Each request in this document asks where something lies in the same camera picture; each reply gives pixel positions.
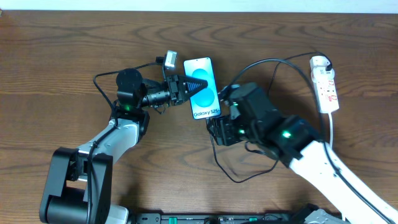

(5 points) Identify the blue Galaxy smartphone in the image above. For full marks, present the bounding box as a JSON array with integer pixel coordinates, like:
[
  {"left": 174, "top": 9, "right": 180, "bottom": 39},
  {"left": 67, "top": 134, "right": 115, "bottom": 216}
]
[{"left": 183, "top": 56, "right": 222, "bottom": 121}]

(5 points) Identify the black USB charger cable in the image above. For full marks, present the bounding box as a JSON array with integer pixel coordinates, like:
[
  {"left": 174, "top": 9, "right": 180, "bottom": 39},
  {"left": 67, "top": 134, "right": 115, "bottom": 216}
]
[{"left": 205, "top": 51, "right": 333, "bottom": 184}]

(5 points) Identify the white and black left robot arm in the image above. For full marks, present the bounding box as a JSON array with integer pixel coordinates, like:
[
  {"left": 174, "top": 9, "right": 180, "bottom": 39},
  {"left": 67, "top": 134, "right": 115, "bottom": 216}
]
[{"left": 39, "top": 68, "right": 208, "bottom": 223}]

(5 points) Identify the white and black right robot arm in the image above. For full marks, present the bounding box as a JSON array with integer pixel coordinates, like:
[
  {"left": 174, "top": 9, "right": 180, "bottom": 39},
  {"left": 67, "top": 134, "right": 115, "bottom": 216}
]
[{"left": 206, "top": 83, "right": 397, "bottom": 223}]

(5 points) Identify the white power strip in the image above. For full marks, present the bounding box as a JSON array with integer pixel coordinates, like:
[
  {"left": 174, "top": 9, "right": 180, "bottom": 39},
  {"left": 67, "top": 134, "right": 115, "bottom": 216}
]
[{"left": 310, "top": 55, "right": 340, "bottom": 114}]

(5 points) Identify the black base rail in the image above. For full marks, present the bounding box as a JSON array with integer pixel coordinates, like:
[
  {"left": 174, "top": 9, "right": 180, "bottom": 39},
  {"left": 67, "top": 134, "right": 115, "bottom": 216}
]
[{"left": 129, "top": 203, "right": 346, "bottom": 224}]

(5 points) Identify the white power strip cord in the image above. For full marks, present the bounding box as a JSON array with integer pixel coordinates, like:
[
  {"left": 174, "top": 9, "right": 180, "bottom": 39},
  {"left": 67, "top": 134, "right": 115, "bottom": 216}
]
[{"left": 328, "top": 112, "right": 346, "bottom": 222}]

